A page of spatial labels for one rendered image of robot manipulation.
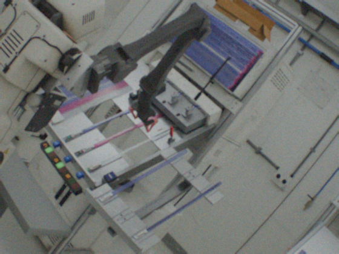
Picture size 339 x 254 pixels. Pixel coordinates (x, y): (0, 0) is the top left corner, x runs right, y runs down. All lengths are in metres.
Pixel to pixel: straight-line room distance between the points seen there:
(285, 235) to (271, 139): 0.81
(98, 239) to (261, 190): 1.73
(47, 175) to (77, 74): 1.40
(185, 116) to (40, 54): 1.10
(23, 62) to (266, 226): 2.72
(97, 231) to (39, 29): 1.31
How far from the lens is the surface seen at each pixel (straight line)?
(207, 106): 2.30
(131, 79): 2.52
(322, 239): 2.05
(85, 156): 2.11
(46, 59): 1.33
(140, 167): 2.09
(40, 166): 2.69
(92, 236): 2.39
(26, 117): 3.61
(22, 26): 1.41
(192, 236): 3.92
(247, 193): 3.75
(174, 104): 2.31
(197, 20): 1.56
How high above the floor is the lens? 1.41
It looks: 9 degrees down
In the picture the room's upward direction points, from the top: 39 degrees clockwise
